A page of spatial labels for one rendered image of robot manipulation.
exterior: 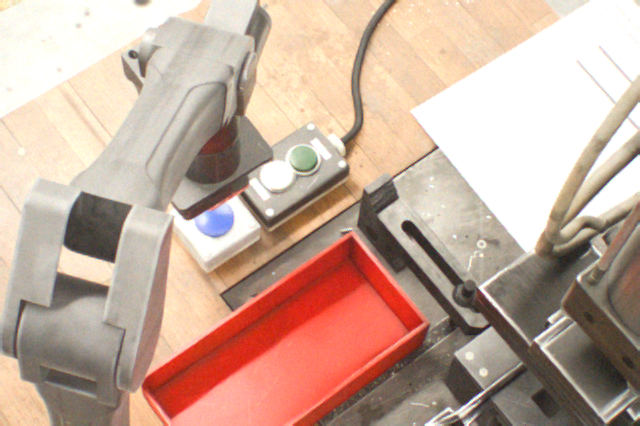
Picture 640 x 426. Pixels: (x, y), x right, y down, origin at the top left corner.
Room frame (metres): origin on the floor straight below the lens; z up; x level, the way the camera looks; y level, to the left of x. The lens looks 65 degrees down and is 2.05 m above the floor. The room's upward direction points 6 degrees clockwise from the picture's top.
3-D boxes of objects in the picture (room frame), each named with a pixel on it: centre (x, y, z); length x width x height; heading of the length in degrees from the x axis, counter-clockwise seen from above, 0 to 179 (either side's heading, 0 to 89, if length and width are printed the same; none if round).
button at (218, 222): (0.50, 0.10, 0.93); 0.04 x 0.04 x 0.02
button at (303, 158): (0.58, 0.02, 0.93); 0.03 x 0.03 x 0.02
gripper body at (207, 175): (0.50, 0.10, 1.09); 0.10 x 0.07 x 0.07; 131
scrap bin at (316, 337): (0.37, 0.02, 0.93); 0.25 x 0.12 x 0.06; 133
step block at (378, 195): (0.51, -0.07, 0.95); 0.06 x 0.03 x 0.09; 43
